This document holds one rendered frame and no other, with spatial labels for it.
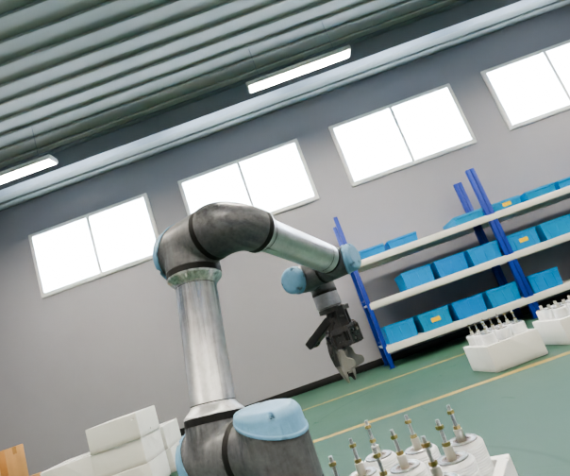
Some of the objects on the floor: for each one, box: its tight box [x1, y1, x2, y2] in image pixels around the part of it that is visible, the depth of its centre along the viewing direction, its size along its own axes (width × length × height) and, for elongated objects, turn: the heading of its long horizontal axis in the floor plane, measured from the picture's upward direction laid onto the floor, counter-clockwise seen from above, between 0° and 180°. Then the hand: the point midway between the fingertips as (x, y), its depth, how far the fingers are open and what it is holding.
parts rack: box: [333, 139, 570, 369], centre depth 580 cm, size 64×368×194 cm, turn 32°
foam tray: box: [532, 302, 570, 345], centre depth 333 cm, size 39×39×18 cm
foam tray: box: [463, 328, 548, 373], centre depth 329 cm, size 39×39×18 cm
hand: (348, 377), depth 130 cm, fingers open, 3 cm apart
